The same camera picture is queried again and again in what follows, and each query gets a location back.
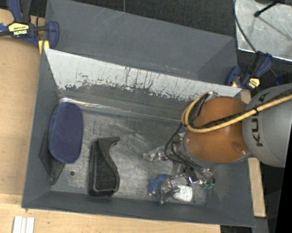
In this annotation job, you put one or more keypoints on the black curved felt piece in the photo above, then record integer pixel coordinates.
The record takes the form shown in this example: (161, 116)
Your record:
(104, 169)

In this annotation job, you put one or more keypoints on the black cloth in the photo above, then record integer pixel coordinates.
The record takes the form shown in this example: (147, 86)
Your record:
(51, 165)

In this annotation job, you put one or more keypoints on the grey metal bin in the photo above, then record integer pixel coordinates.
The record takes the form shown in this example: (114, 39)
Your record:
(138, 128)

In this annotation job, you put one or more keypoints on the white dotted block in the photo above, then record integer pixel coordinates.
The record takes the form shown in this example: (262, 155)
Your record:
(185, 194)

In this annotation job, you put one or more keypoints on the clear glass piece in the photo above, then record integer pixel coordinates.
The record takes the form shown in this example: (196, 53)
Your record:
(153, 154)

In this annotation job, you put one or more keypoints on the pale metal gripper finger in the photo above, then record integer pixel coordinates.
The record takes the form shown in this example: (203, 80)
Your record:
(163, 198)
(172, 189)

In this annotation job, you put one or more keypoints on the small blue toy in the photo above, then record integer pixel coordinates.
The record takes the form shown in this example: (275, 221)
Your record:
(155, 184)

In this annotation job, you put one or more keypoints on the blue oval padded pouch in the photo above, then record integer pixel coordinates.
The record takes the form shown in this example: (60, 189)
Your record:
(66, 132)

